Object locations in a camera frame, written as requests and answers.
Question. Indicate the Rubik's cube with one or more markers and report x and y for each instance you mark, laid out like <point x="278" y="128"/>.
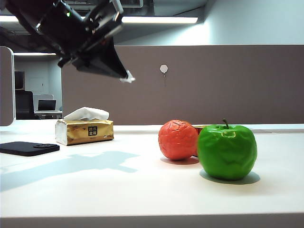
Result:
<point x="198" y="130"/>

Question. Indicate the black office chair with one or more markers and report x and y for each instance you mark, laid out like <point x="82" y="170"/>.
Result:
<point x="23" y="104"/>

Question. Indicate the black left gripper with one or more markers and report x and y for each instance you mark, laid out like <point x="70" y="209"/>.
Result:
<point x="71" y="33"/>

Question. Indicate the green plastic apple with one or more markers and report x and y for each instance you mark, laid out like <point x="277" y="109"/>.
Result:
<point x="226" y="156"/>

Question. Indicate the white adhesive hook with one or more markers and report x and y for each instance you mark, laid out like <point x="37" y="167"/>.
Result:
<point x="163" y="68"/>

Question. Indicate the short ceiling light strip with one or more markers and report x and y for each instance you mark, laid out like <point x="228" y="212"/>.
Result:
<point x="31" y="54"/>

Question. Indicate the orange plastic fruit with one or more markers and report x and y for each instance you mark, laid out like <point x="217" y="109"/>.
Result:
<point x="177" y="141"/>

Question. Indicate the wide brown desk partition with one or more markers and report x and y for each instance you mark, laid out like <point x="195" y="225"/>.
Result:
<point x="225" y="95"/>

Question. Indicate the background laptop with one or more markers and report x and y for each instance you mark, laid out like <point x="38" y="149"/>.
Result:
<point x="46" y="105"/>

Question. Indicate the black smartphone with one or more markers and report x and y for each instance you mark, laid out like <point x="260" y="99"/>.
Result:
<point x="23" y="148"/>

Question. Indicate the gold tissue pack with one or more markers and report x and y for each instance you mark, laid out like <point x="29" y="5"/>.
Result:
<point x="80" y="134"/>

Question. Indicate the long ceiling light strip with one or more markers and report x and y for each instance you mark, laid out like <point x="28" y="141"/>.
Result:
<point x="156" y="19"/>

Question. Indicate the narrow brown desk partition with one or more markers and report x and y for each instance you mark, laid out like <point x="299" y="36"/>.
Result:
<point x="6" y="90"/>

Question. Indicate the dark background cabinet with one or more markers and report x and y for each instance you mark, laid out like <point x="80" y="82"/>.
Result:
<point x="19" y="80"/>

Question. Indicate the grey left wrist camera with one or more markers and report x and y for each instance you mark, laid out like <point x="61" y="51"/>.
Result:
<point x="115" y="6"/>

